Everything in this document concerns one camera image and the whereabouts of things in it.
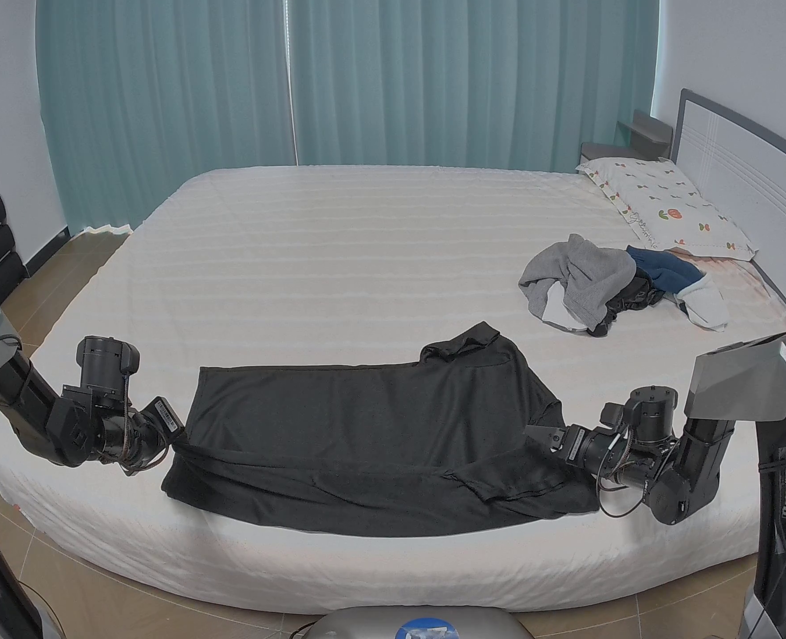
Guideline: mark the white garment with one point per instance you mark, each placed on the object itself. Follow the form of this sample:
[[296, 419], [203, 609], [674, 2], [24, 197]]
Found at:
[[705, 307]]

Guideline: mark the black T-shirt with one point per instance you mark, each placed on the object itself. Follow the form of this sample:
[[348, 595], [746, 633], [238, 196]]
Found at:
[[366, 436]]

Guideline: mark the bed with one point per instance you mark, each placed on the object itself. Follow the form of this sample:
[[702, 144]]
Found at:
[[366, 257]]

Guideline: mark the white printed pillow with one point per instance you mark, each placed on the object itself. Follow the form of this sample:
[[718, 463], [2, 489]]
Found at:
[[672, 203]]

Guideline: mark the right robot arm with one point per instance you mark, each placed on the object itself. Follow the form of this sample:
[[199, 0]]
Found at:
[[745, 383]]

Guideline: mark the dark blue garment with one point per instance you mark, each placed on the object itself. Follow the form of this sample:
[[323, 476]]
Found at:
[[666, 267]]

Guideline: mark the grey garment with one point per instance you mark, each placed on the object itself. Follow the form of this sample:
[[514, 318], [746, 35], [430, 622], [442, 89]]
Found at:
[[599, 270]]

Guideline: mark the grey bedside table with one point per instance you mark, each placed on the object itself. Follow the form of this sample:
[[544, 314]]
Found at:
[[652, 129]]

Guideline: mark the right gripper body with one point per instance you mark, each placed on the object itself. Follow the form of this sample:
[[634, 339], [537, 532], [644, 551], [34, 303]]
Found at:
[[596, 453]]

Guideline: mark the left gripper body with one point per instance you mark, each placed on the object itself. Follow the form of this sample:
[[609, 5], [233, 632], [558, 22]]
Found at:
[[150, 436]]

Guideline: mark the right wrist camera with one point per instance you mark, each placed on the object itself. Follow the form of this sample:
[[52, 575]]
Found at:
[[612, 415]]

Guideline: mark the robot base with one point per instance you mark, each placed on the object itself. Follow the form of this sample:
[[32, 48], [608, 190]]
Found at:
[[359, 626]]

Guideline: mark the black shiny garment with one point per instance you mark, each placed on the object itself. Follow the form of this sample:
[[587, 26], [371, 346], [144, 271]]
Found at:
[[636, 297]]

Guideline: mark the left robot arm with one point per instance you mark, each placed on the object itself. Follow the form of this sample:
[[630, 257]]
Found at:
[[20, 390]]

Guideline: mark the blue-green curtain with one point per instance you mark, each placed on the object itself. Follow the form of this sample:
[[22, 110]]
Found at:
[[166, 90], [472, 57]]

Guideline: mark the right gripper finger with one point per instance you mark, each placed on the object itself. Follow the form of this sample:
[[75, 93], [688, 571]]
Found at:
[[549, 440]]

